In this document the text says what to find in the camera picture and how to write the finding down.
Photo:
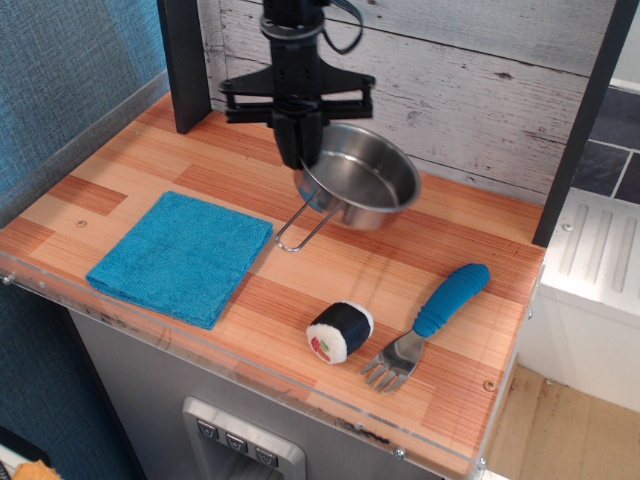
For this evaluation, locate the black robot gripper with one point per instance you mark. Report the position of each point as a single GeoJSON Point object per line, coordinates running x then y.
{"type": "Point", "coordinates": [298, 84]}

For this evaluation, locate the metal pot with wire handle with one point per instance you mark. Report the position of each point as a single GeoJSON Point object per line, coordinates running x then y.
{"type": "Point", "coordinates": [360, 180]}

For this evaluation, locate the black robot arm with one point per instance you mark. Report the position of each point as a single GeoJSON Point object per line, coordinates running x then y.
{"type": "Point", "coordinates": [291, 18]}

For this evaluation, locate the blue folded cloth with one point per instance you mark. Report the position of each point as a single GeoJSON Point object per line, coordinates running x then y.
{"type": "Point", "coordinates": [184, 258]}

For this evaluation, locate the plush sushi roll toy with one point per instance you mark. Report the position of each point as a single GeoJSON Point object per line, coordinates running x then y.
{"type": "Point", "coordinates": [340, 330]}

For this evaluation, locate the clear acrylic edge guard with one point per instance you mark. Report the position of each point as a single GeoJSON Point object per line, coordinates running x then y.
{"type": "Point", "coordinates": [149, 365]}

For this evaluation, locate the silver button control panel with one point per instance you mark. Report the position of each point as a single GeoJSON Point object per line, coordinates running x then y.
{"type": "Point", "coordinates": [228, 447]}

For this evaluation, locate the white ribbed cabinet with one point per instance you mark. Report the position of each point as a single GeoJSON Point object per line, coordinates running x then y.
{"type": "Point", "coordinates": [583, 324]}

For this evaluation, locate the orange object at corner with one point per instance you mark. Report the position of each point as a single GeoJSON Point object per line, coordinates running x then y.
{"type": "Point", "coordinates": [35, 471]}

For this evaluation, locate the dark left vertical post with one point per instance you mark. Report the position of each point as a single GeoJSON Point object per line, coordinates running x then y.
{"type": "Point", "coordinates": [185, 60]}

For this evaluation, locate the dark vertical post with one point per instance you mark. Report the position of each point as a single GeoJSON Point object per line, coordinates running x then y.
{"type": "Point", "coordinates": [606, 61]}
{"type": "Point", "coordinates": [185, 60]}

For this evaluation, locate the blue handled metal fork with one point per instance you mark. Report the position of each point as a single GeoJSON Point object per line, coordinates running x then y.
{"type": "Point", "coordinates": [396, 362]}

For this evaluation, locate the dark right vertical post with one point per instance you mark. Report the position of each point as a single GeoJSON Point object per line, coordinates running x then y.
{"type": "Point", "coordinates": [606, 61]}

